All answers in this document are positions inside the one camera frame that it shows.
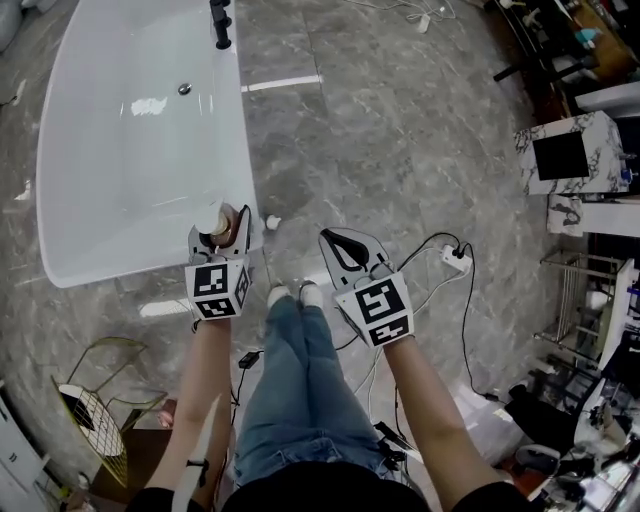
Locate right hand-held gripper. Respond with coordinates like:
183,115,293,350
318,227,417,349

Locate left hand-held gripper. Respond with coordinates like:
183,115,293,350
184,204,253,321

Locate white bathtub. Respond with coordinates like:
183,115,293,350
35,0,265,290

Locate person's right forearm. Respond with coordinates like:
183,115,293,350
381,333,507,501

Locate person's left forearm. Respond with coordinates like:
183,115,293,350
158,316,237,504

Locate black bathtub faucet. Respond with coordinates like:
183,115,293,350
208,0,236,51

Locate person's right white shoe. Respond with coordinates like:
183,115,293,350
298,280,325,308

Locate white power strip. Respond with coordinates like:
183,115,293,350
439,243,474,270

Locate person's blue jeans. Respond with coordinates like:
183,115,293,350
232,293,382,487

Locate small marble block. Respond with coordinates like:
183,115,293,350
545,193,586,238

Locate brown wooden box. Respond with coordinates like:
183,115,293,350
91,398,177,502

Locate chrome towel rack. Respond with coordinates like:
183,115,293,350
533,249,627,362

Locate person's black shirt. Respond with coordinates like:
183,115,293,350
138,460,532,512

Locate black bag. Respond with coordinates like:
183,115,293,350
503,368,602,452

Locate marble cabinet with black panel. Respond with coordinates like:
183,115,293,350
514,110,627,197

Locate black vanity table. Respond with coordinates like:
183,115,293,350
491,0,604,85

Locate white cabinet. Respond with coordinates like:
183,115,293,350
0,383,52,512

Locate black power cable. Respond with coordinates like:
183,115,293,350
451,241,499,402

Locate white strap with black band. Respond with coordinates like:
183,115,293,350
171,393,224,512

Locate gold wire rack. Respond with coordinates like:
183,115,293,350
49,336,169,490

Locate white extension socket with cable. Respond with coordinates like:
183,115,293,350
344,0,457,35

